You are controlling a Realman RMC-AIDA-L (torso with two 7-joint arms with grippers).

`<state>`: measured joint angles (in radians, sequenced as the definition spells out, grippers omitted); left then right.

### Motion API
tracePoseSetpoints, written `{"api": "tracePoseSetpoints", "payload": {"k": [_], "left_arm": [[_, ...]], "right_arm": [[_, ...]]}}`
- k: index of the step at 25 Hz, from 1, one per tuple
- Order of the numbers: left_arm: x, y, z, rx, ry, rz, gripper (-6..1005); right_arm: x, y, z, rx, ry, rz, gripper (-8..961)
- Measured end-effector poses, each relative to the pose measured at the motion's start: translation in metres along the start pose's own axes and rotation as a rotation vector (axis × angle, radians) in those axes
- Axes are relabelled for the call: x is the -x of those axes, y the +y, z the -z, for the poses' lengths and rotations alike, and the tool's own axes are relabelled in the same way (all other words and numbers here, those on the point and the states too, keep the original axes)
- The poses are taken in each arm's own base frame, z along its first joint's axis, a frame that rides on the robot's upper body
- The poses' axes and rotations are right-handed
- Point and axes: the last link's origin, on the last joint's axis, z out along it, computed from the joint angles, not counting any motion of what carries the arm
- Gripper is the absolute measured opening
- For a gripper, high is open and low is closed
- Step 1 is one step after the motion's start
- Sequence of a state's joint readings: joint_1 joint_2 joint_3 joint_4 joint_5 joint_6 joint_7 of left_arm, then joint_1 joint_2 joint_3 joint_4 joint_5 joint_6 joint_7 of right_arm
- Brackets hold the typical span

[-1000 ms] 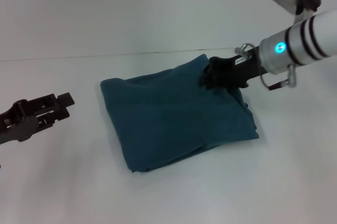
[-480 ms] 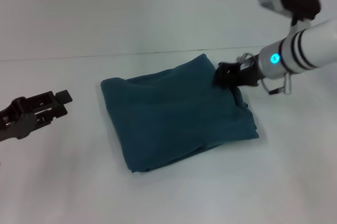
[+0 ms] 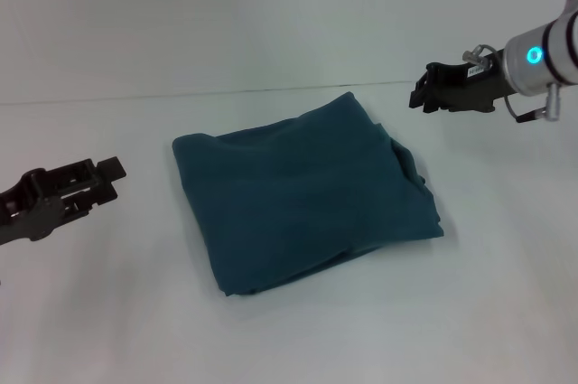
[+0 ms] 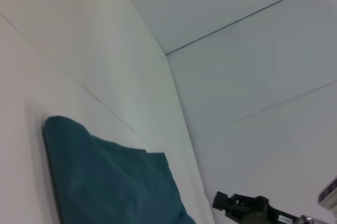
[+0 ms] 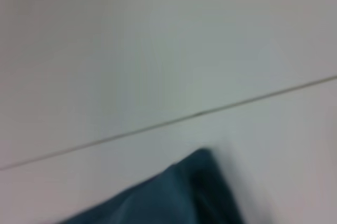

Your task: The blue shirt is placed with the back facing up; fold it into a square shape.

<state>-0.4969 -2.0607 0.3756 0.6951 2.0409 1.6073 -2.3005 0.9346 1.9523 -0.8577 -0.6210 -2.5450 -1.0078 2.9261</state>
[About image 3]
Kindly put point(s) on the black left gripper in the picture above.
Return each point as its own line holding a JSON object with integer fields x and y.
{"x": 31, "y": 212}

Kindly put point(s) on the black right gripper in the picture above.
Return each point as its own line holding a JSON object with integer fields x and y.
{"x": 469, "y": 86}

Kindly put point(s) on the teal blue shirt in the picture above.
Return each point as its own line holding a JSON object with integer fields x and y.
{"x": 302, "y": 203}

